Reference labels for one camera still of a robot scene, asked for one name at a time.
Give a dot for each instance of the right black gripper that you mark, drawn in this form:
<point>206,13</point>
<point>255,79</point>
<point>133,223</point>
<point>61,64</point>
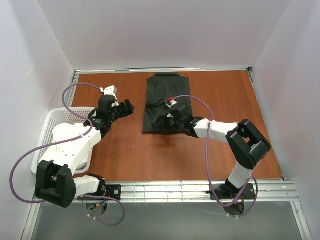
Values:
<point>162,120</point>

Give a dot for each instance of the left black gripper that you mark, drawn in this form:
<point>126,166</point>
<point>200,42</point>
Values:
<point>122,109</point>

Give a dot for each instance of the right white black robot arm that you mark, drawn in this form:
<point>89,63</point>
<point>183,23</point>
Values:
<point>246,142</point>

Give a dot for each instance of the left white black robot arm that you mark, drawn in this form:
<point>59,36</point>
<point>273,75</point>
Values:
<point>55,181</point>

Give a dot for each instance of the white shirt in basket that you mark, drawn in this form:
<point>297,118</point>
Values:
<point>61,132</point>

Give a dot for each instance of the white plastic laundry basket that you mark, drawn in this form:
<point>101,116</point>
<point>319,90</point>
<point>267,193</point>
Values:
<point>55,117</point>

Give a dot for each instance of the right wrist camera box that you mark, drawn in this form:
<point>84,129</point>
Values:
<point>177,110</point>

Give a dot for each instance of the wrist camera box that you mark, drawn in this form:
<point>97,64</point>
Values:
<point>108,101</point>
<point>177,110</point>

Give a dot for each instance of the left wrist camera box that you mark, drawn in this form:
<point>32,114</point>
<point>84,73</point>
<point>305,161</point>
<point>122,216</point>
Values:
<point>108,101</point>

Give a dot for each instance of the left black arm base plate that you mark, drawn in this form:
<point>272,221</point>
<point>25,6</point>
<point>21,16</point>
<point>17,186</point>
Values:
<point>112,191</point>

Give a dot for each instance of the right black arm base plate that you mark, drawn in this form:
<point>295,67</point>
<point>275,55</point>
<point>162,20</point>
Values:
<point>223,193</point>

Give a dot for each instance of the aluminium front frame rail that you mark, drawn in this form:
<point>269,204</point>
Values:
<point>175,210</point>

